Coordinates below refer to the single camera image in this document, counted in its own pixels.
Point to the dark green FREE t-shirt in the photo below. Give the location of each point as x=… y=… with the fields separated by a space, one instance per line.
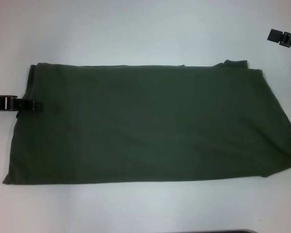
x=148 y=121

